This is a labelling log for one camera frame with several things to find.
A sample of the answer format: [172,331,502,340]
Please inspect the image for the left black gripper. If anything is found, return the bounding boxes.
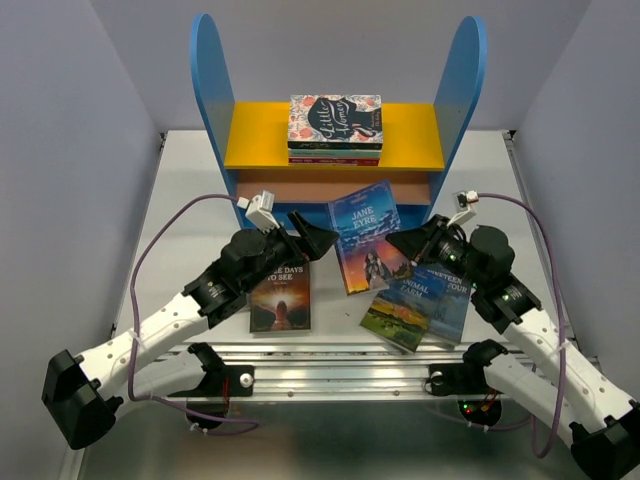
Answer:
[242,211,338,294]

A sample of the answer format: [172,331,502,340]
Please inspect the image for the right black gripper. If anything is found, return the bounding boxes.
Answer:
[384,213,485,290]

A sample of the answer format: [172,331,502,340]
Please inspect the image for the Jane Eyre blue book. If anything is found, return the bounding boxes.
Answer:
[328,180,413,295]

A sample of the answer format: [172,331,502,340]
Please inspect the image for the Animal Farm book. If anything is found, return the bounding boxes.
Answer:
[359,268,447,354]

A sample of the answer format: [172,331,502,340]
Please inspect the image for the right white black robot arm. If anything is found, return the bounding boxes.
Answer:
[386,215,639,479]

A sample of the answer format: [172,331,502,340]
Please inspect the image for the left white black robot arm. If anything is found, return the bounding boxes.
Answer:
[42,211,339,450]

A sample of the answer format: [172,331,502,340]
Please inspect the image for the red spine book in stack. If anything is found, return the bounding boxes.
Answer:
[288,157,379,167]

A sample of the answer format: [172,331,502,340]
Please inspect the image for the green spine book in stack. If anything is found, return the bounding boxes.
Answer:
[288,148,382,159]

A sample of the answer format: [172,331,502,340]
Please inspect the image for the Nineteen Eighty-Four blue book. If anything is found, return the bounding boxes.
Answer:
[426,266,471,345]

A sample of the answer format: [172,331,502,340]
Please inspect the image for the Three Days To See book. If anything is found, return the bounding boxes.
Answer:
[249,264,311,334]

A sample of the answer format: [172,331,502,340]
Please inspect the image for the blue yellow wooden bookshelf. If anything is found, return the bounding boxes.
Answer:
[189,13,488,225]

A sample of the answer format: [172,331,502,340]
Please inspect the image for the Little Women floral book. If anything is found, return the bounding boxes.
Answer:
[287,94,384,151]

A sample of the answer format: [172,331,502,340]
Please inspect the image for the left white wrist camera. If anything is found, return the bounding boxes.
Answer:
[236,190,280,233]

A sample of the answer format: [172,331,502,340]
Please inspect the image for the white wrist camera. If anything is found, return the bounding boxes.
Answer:
[447,190,479,227]
[236,190,280,233]

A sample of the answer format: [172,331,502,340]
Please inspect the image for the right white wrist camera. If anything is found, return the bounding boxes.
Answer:
[447,190,479,227]

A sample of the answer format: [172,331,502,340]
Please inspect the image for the aluminium rail frame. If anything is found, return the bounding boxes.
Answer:
[54,128,631,480]

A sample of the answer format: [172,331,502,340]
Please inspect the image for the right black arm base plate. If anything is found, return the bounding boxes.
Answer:
[424,360,534,397]

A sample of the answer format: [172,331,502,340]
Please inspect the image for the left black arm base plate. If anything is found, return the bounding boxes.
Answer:
[169,364,255,398]

